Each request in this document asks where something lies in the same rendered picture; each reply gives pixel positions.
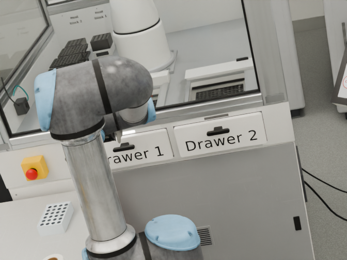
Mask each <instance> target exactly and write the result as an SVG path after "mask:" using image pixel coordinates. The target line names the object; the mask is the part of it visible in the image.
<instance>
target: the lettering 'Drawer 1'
mask: <svg viewBox="0 0 347 260"><path fill-rule="evenodd" d="M156 148H158V151H159V155H158V156H162V155H164V154H161V153H160V149H159V147H155V149H156ZM146 152H148V151H144V155H145V158H147V157H146ZM137 153H139V154H140V155H136V154H137ZM137 156H142V154H141V153H140V152H136V153H135V158H136V159H142V158H137ZM114 157H118V158H117V159H118V160H119V161H118V162H115V160H117V159H114V163H116V164H117V163H119V162H120V163H121V160H120V157H119V156H114ZM114 157H113V158H114ZM122 157H123V159H124V160H125V161H127V157H128V158H129V156H128V154H126V159H125V158H124V156H123V155H122ZM129 160H130V161H132V154H131V158H129Z"/></svg>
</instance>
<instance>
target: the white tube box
mask: <svg viewBox="0 0 347 260"><path fill-rule="evenodd" d="M73 212H74V209H73V206H72V203H71V201H67V202H60V203H53V204H47V205H46V208H45V210H44V212H43V214H42V216H41V218H40V221H39V223H38V225H37V230H38V232H39V235H40V236H49V235H56V234H63V233H65V232H66V230H67V227H68V224H69V222H70V219H71V217H72V214H73Z"/></svg>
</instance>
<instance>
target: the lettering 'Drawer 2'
mask: <svg viewBox="0 0 347 260"><path fill-rule="evenodd" d="M248 132H254V135H253V136H252V137H251V139H250V141H251V140H257V138H256V139H253V137H254V136H255V134H256V131H254V130H250V131H248ZM240 136H241V135H239V136H238V135H237V138H238V142H240V141H239V137H240ZM230 137H232V138H233V139H230V140H229V138H230ZM230 137H228V138H227V141H228V143H229V144H234V143H235V142H233V143H230V142H229V141H231V140H235V138H234V137H233V136H230ZM224 139H225V138H223V143H222V141H221V140H220V138H218V144H217V142H216V141H215V139H214V141H215V143H216V145H217V146H219V141H220V142H221V144H222V145H224ZM207 141H209V142H210V143H206V144H205V146H206V148H210V147H212V142H211V141H210V140H206V141H205V142H207ZM187 142H192V143H193V144H194V148H193V149H191V150H189V148H188V145H187ZM201 142H203V141H201ZM201 142H198V145H199V149H201V147H200V143H201ZM185 143H186V146H187V150H188V151H192V150H194V149H195V148H196V144H195V142H193V141H186V142H185ZM207 144H211V145H210V146H209V147H207Z"/></svg>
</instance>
